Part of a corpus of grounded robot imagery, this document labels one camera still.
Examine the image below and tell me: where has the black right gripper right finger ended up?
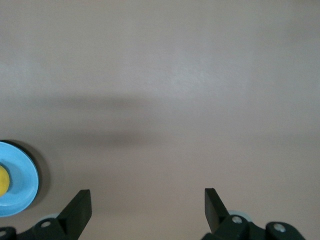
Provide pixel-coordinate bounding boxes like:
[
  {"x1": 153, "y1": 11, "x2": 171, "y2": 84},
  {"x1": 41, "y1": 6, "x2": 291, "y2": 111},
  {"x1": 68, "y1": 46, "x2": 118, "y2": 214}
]
[{"x1": 201, "y1": 187, "x2": 308, "y2": 240}]

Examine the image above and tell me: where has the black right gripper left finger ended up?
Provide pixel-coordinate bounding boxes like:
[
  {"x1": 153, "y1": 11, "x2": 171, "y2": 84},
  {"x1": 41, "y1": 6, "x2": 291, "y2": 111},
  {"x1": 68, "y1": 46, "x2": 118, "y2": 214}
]
[{"x1": 0, "y1": 189, "x2": 92, "y2": 240}]

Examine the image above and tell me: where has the blue plate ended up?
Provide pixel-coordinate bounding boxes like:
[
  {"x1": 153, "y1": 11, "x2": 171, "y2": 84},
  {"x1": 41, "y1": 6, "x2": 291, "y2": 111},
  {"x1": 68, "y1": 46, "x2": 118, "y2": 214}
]
[{"x1": 0, "y1": 140, "x2": 40, "y2": 218}]

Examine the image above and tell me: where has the yellow lemon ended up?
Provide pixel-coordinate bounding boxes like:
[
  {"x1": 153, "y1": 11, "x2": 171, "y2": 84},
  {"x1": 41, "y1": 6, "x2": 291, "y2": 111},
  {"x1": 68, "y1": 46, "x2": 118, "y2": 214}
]
[{"x1": 0, "y1": 165, "x2": 11, "y2": 197}]

